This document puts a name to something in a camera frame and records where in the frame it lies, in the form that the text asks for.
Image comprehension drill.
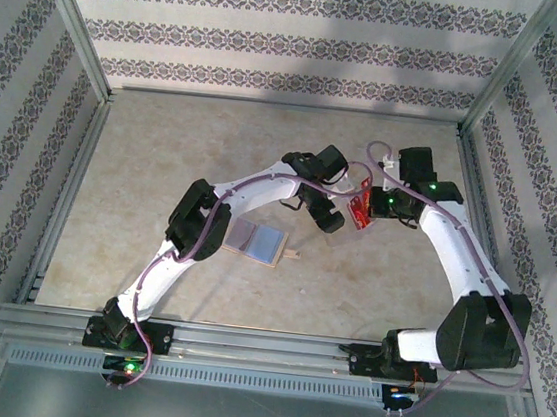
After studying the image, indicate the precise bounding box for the slotted grey cable duct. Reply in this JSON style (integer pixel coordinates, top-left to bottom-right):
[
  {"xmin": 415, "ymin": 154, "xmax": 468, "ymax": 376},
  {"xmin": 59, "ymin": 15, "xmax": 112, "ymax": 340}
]
[{"xmin": 3, "ymin": 341, "xmax": 385, "ymax": 407}]

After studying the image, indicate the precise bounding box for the aluminium right side rail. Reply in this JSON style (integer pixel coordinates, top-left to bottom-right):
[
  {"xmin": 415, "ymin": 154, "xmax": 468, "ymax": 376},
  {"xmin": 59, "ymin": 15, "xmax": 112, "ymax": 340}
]
[{"xmin": 431, "ymin": 127, "xmax": 549, "ymax": 358}]

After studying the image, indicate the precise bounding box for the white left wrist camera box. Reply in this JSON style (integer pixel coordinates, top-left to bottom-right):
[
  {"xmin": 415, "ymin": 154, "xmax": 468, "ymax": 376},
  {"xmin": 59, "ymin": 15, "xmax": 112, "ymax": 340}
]
[{"xmin": 329, "ymin": 176, "xmax": 361, "ymax": 199}]

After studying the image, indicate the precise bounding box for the aluminium right corner post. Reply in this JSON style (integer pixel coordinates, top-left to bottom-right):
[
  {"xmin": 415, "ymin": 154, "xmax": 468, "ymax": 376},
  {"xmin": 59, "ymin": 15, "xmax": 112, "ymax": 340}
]
[{"xmin": 460, "ymin": 0, "xmax": 557, "ymax": 145}]

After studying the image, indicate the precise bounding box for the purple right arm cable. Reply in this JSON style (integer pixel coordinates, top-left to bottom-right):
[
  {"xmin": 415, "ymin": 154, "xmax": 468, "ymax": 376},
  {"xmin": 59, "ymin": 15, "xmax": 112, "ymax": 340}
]
[{"xmin": 338, "ymin": 139, "xmax": 553, "ymax": 417}]

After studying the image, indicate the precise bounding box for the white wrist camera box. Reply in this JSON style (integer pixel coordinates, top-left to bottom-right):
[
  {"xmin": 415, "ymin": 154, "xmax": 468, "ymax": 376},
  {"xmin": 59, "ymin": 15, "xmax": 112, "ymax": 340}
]
[
  {"xmin": 329, "ymin": 176, "xmax": 361, "ymax": 199},
  {"xmin": 379, "ymin": 155, "xmax": 402, "ymax": 193}
]

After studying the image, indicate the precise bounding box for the aluminium front rail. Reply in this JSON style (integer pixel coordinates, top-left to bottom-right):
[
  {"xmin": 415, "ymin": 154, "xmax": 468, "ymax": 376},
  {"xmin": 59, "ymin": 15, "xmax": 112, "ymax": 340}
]
[{"xmin": 0, "ymin": 301, "xmax": 534, "ymax": 399}]

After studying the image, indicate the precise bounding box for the aluminium left side rail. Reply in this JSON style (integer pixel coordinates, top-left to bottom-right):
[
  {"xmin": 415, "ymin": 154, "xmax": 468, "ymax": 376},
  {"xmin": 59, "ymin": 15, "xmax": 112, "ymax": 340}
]
[{"xmin": 15, "ymin": 85, "xmax": 114, "ymax": 312}]

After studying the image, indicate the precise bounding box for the wooden board with clear cover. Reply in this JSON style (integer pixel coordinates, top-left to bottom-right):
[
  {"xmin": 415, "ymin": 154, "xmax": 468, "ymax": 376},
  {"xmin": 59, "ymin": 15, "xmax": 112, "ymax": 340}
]
[{"xmin": 219, "ymin": 215, "xmax": 307, "ymax": 272}]

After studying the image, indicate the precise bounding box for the red credit card stack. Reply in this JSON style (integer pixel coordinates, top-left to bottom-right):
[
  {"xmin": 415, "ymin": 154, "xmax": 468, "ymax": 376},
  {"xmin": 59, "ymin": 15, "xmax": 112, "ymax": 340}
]
[{"xmin": 345, "ymin": 176, "xmax": 379, "ymax": 230}]

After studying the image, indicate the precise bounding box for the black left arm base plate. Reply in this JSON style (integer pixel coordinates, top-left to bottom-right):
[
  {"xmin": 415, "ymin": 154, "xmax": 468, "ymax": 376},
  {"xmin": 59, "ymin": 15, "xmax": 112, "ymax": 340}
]
[{"xmin": 82, "ymin": 313, "xmax": 176, "ymax": 357}]

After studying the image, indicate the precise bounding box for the aluminium corner post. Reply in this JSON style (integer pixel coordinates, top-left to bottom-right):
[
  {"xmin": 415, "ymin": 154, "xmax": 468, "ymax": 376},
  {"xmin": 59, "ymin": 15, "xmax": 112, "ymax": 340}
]
[
  {"xmin": 460, "ymin": 0, "xmax": 557, "ymax": 145},
  {"xmin": 12, "ymin": 0, "xmax": 125, "ymax": 105}
]

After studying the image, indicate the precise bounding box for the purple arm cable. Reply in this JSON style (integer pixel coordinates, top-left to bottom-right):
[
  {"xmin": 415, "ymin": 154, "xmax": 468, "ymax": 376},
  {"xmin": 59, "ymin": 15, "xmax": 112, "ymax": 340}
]
[
  {"xmin": 338, "ymin": 139, "xmax": 553, "ymax": 417},
  {"xmin": 105, "ymin": 135, "xmax": 369, "ymax": 414}
]

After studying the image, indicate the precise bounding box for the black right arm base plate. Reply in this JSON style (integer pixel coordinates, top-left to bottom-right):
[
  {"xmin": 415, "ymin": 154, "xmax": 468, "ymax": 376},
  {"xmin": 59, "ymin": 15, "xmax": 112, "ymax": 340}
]
[{"xmin": 347, "ymin": 342, "xmax": 441, "ymax": 387}]

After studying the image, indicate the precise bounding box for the aluminium back rail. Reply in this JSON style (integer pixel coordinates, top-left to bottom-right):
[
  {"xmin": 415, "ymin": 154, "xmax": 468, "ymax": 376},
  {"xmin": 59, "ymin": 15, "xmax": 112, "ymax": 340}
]
[{"xmin": 120, "ymin": 82, "xmax": 464, "ymax": 130}]

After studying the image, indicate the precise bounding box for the clear acrylic card box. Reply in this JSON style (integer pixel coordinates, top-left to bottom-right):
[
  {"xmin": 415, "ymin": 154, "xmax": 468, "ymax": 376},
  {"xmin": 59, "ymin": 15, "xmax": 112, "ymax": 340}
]
[{"xmin": 341, "ymin": 193, "xmax": 381, "ymax": 237}]

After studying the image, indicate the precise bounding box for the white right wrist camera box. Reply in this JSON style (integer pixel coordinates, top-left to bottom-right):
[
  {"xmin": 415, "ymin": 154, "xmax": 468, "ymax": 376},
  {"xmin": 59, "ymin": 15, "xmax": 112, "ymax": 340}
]
[{"xmin": 379, "ymin": 155, "xmax": 402, "ymax": 193}]

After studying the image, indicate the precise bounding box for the aluminium left corner post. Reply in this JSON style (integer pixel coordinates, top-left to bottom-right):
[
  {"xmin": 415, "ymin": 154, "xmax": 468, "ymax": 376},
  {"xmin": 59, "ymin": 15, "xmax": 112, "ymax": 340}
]
[{"xmin": 12, "ymin": 0, "xmax": 125, "ymax": 105}]

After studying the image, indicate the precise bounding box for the aluminium rail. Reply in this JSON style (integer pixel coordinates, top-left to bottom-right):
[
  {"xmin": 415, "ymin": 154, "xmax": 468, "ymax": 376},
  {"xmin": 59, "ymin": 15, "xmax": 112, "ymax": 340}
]
[
  {"xmin": 431, "ymin": 127, "xmax": 549, "ymax": 358},
  {"xmin": 0, "ymin": 301, "xmax": 534, "ymax": 399},
  {"xmin": 120, "ymin": 82, "xmax": 464, "ymax": 130},
  {"xmin": 15, "ymin": 85, "xmax": 114, "ymax": 312}
]

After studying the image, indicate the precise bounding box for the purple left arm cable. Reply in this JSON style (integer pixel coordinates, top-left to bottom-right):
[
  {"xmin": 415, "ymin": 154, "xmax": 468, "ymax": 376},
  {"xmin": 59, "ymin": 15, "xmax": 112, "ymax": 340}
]
[{"xmin": 105, "ymin": 135, "xmax": 369, "ymax": 414}]

